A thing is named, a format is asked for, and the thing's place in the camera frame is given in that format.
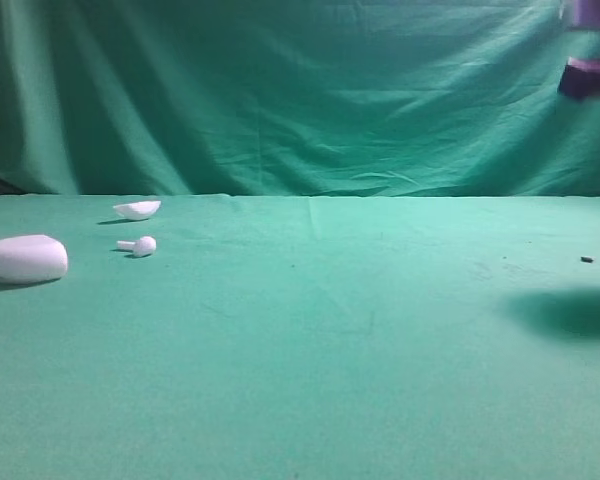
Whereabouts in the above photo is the purple robot arm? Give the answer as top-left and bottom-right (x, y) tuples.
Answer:
(557, 0), (600, 101)

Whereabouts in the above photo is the white bluetooth earbud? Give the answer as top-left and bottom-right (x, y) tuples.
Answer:
(116, 236), (157, 258)

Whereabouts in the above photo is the white earbud case lid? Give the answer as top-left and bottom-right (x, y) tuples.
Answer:
(113, 200), (161, 221)

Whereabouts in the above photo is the white earbud case body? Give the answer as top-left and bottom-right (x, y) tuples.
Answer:
(0, 234), (69, 285)

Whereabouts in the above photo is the green table cloth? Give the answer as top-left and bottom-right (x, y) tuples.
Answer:
(0, 196), (600, 479)

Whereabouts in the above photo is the green backdrop cloth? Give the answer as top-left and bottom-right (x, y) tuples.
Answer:
(0, 1), (600, 197)

